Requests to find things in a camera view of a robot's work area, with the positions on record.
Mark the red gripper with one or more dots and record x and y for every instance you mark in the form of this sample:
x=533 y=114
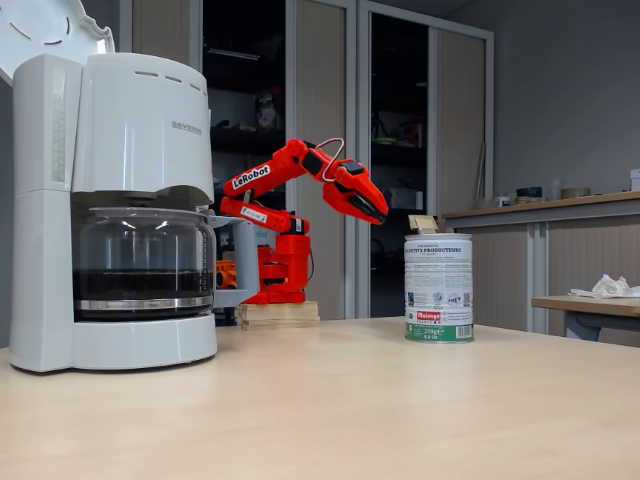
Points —
x=356 y=186

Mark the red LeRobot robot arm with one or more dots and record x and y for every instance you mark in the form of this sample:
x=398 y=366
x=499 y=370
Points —
x=280 y=250

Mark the white green coffee tin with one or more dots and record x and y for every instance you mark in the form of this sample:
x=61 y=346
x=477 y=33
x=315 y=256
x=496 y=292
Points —
x=439 y=285

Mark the white drip coffee maker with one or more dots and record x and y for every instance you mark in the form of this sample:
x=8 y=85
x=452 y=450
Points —
x=135 y=150

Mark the colourful packaged item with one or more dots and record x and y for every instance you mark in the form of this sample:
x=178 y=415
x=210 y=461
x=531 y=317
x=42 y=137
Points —
x=400 y=132

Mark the grey tambour door cabinet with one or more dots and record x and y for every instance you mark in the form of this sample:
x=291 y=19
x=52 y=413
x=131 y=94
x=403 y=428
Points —
x=330 y=280
x=465 y=75

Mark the small white container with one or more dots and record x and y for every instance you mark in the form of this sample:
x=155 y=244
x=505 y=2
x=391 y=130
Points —
x=502 y=201

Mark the green printed box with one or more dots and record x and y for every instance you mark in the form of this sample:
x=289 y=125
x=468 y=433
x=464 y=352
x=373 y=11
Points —
x=267 y=112

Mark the wooden base block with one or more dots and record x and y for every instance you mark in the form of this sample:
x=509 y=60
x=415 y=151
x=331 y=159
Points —
x=280 y=315

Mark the low cabinet wooden top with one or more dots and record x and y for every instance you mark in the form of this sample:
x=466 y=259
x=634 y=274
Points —
x=500 y=270

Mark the orange printed plastic part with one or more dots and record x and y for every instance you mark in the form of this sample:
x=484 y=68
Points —
x=226 y=275

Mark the dark blue tape roll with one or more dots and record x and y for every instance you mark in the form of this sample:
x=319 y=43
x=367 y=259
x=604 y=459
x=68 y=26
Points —
x=529 y=192

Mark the tan tape roll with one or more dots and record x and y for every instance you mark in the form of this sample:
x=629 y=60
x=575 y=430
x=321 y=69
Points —
x=575 y=193

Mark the wooden side table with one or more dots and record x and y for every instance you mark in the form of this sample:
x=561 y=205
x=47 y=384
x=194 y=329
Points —
x=585 y=306

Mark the crumpled white cloth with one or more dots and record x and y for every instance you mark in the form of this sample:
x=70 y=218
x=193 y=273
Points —
x=610 y=286

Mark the white box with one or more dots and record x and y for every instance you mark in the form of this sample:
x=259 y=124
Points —
x=635 y=180

